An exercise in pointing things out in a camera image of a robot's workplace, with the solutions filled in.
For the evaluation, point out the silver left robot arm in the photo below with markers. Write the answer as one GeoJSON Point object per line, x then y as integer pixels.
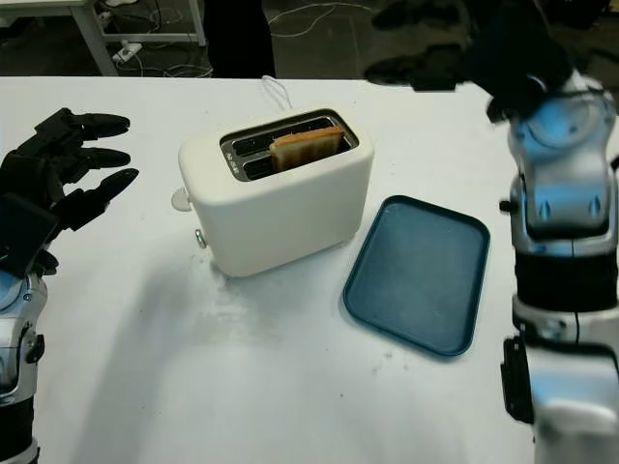
{"type": "Point", "coordinates": [14, 348]}

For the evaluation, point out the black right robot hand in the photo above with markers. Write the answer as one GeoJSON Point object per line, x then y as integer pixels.
{"type": "Point", "coordinates": [517, 53]}

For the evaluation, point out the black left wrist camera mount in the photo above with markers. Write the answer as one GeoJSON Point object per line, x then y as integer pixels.
{"type": "Point", "coordinates": [21, 232]}

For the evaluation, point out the silver toaster dial knob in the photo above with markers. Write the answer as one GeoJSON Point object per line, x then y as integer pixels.
{"type": "Point", "coordinates": [200, 238]}

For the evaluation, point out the white toaster lever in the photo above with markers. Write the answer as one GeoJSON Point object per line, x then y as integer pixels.
{"type": "Point", "coordinates": [181, 200]}

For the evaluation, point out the white two-slot toaster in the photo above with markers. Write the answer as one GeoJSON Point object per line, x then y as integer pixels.
{"type": "Point", "coordinates": [290, 217]}

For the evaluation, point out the white metal desk frame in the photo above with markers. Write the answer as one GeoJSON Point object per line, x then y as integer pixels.
{"type": "Point", "coordinates": [99, 53]}

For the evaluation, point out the browned toast slice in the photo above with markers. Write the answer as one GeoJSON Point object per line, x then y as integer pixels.
{"type": "Point", "coordinates": [309, 147]}

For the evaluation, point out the dark blue rectangular tray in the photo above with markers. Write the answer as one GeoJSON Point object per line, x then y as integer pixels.
{"type": "Point", "coordinates": [416, 280]}

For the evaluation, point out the white power strip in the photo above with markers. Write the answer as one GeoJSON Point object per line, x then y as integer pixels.
{"type": "Point", "coordinates": [128, 52]}

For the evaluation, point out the person in dark trousers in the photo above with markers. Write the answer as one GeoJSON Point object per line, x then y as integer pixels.
{"type": "Point", "coordinates": [237, 38]}

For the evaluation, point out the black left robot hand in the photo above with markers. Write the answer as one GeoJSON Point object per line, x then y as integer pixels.
{"type": "Point", "coordinates": [34, 164]}

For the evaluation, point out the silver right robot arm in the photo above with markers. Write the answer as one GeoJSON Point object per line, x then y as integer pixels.
{"type": "Point", "coordinates": [566, 183]}

